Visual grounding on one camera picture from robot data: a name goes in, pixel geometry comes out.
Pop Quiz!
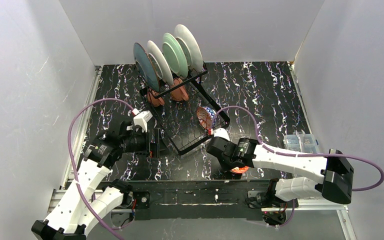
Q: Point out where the orange floral pattern bowl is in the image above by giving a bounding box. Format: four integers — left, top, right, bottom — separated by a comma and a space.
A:
230, 166, 249, 174

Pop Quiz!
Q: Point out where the red geometric pattern bowl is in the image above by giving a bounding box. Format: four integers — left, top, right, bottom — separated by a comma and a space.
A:
196, 106, 217, 132

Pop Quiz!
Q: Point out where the black wire dish rack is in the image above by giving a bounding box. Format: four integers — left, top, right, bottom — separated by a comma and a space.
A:
134, 62, 221, 156

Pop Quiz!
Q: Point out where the dark blue glazed plate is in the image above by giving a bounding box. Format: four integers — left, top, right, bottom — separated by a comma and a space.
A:
133, 42, 160, 92

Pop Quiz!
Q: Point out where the green rim lettered plate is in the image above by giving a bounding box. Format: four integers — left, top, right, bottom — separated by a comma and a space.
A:
147, 40, 174, 87

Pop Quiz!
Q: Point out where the light green flower plate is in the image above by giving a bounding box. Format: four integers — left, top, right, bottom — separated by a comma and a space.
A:
162, 32, 188, 79

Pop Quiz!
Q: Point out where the red teal floral plate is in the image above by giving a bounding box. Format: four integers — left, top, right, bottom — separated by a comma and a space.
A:
174, 24, 204, 73

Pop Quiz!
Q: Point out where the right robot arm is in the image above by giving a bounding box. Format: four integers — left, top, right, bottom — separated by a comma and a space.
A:
206, 136, 354, 205

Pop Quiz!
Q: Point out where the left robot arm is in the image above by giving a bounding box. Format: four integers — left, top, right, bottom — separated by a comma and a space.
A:
31, 121, 167, 240

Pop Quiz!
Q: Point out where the silver wrench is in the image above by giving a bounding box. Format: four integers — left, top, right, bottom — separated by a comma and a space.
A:
295, 130, 306, 153

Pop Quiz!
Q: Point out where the clear plastic box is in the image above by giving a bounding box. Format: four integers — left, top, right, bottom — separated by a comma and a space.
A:
283, 133, 320, 154

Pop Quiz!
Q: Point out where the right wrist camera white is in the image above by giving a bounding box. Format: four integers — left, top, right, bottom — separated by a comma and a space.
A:
208, 127, 231, 141

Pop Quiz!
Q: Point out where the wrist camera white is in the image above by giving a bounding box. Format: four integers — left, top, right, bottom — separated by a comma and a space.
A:
132, 108, 153, 133
208, 127, 231, 141

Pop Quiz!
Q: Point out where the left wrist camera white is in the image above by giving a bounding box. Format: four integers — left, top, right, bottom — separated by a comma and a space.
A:
132, 108, 153, 133

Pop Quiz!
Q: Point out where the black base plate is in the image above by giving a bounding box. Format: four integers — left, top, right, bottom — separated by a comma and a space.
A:
110, 180, 299, 222

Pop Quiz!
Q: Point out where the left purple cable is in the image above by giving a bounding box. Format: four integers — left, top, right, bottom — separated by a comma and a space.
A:
67, 97, 137, 240

